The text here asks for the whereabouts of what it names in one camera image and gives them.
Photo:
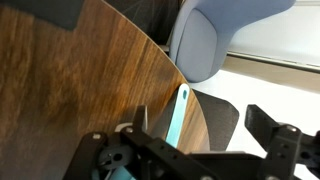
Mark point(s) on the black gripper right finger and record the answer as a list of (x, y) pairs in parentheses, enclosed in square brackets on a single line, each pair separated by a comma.
[(260, 125)]

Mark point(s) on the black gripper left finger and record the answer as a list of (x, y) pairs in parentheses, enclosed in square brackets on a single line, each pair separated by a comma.
[(141, 118)]

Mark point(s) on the light blue serving spoon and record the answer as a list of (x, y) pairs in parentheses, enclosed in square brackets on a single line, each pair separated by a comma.
[(126, 170)]

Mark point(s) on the blue grey chair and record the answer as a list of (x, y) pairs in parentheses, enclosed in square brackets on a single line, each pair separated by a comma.
[(204, 29)]

